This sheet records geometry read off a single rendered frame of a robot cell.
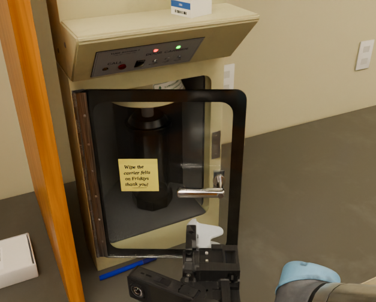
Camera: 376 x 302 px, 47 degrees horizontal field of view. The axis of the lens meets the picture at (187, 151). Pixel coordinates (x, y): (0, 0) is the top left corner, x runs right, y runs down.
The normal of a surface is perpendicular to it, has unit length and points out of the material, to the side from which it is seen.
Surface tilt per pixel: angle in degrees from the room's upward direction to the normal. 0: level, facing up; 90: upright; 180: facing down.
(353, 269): 0
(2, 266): 0
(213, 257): 0
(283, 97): 90
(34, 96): 90
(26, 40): 90
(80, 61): 135
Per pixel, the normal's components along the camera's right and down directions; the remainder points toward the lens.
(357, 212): 0.00, -0.87
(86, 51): 0.32, 0.93
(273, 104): 0.44, 0.44
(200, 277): -0.02, 0.50
